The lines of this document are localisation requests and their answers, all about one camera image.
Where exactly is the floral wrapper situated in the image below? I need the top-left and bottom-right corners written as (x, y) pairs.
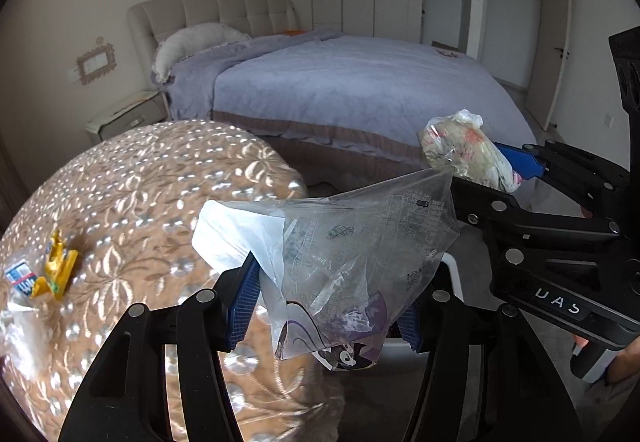
top-left (419, 109), bottom-right (522, 193)

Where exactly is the clear printed plastic bag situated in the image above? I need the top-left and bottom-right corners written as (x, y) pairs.
top-left (192, 170), bottom-right (459, 370)

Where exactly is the blue white plastic box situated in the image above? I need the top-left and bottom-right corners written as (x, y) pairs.
top-left (4, 261), bottom-right (37, 297)

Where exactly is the person's right hand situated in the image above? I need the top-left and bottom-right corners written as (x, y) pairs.
top-left (570, 335), bottom-right (639, 384)

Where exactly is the grey room door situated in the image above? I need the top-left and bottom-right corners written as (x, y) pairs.
top-left (479, 0), bottom-right (574, 130)

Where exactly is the bed with lilac cover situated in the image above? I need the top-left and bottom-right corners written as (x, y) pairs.
top-left (151, 31), bottom-right (535, 167)

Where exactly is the yellow crumpled wrapper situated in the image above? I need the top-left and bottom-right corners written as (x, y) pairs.
top-left (30, 229), bottom-right (79, 301)

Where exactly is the beige bedside table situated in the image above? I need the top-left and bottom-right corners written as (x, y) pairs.
top-left (86, 90), bottom-right (170, 144)

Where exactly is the white pillow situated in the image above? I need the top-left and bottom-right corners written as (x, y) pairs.
top-left (152, 22), bottom-right (250, 83)

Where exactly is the beige tufted headboard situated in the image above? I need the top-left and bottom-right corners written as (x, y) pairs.
top-left (127, 0), bottom-right (299, 78)

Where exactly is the framed wall switch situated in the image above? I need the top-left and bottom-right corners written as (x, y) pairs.
top-left (76, 44), bottom-right (117, 85)

